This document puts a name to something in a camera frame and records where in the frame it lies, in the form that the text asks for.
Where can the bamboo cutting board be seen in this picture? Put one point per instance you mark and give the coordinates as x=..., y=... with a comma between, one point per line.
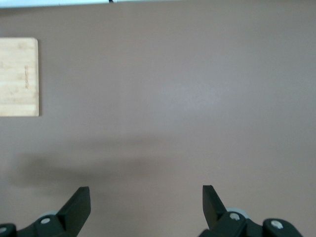
x=17, y=76

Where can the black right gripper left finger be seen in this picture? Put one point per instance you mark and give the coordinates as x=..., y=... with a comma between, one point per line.
x=71, y=217

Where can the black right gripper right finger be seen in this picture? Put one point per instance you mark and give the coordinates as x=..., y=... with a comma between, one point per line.
x=217, y=217

